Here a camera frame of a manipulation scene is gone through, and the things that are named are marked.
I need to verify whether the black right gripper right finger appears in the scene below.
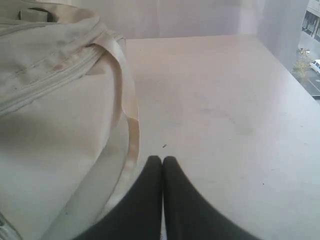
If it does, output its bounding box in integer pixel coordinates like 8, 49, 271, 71
162, 156, 255, 240

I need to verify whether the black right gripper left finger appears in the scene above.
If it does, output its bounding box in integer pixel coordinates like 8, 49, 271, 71
77, 156, 163, 240

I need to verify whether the cream canvas bag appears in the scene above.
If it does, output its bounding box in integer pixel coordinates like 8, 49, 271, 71
0, 0, 140, 240

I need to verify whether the white parked car outside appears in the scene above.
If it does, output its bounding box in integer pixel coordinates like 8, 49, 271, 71
309, 59, 320, 75

